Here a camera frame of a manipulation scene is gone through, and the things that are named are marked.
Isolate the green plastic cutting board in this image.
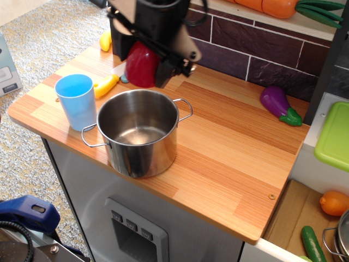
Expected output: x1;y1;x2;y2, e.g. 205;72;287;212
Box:
314;102;348;172

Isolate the blue clamp tool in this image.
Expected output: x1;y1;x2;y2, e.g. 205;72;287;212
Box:
1;195;61;234

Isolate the black coiled cable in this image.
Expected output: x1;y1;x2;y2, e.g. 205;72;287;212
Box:
0;221;35;262

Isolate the orange toy fruit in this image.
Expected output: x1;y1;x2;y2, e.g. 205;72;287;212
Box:
320;191;348;216

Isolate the purple toy eggplant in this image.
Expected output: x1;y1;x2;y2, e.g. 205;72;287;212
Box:
260;86;303;126

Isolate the orange toy carrot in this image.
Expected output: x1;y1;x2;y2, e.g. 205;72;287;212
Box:
231;0;345;29

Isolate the brown cardboard box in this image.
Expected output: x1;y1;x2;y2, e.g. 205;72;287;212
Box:
263;180;339;261

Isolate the green toy cucumber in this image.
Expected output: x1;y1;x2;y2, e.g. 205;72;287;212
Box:
301;225;327;262

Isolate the grey toy oven panel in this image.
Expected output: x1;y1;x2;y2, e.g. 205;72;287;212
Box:
105;198;170;261

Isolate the light blue plastic cup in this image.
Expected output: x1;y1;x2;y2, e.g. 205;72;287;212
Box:
55;74;97;132

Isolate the stainless steel pot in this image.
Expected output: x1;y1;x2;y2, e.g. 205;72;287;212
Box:
82;90;187;178

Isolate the yellow-handled toy knife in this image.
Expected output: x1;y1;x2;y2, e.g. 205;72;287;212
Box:
93;62;126;98

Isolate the small steel pot with lid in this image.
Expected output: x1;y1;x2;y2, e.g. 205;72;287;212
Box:
322;210;348;261

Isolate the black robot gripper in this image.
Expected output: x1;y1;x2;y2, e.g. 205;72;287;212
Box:
107;1;202;88

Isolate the yellow toy banana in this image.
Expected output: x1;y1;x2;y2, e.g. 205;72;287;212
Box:
99;30;112;52

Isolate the teal-handled toy fork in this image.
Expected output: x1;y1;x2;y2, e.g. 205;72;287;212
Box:
121;75;129;84

